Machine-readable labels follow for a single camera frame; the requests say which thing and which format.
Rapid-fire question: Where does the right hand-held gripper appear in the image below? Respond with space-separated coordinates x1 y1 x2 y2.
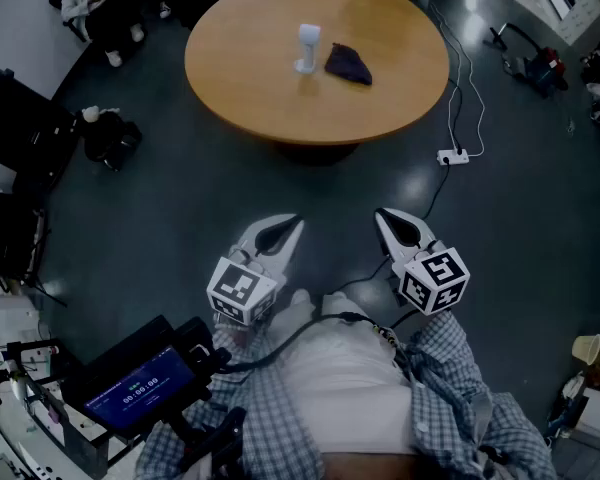
374 207 471 317

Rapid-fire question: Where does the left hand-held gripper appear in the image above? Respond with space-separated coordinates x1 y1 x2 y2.
206 212 306 327

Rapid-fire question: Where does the dark purple cloth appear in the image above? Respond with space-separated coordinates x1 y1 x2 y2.
323 42 374 87

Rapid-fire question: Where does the person's left forearm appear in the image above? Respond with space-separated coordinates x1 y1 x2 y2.
199 312 301 419

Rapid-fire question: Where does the person's right forearm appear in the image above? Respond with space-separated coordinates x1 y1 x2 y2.
409 310 496 419

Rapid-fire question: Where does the white power strip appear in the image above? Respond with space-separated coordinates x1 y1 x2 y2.
436 148 470 166

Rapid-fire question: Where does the person's torso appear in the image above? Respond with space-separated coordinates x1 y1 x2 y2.
267 290 426 480

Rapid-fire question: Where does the black monitor with blue screen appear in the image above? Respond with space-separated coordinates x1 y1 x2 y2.
61 315 231 439

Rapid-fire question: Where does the beige paper cup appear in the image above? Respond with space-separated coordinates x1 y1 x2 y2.
571 333 600 367

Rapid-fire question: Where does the beige plush toy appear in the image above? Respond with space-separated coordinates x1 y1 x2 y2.
81 105 121 124

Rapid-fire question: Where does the black tripod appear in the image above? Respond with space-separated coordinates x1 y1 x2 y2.
24 207 70 309

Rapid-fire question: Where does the black equipment case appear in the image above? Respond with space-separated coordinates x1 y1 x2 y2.
0 67 81 177
0 187 49 289

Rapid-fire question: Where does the cluttered white workbench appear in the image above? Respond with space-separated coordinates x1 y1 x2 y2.
0 292 111 480

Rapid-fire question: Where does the black floor cable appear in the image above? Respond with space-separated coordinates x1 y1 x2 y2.
324 163 454 299

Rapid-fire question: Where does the dark table pedestal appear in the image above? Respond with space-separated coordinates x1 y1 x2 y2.
274 140 364 167

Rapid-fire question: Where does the black chest cable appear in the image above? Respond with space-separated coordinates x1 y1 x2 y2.
218 312 396 374

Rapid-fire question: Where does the white cable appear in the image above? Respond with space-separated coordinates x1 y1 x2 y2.
429 2 464 152
432 2 486 158

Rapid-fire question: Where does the black plug cable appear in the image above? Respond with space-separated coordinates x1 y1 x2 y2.
447 78 465 152

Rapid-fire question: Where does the black monitor mount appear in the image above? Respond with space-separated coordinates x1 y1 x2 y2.
167 406 249 480

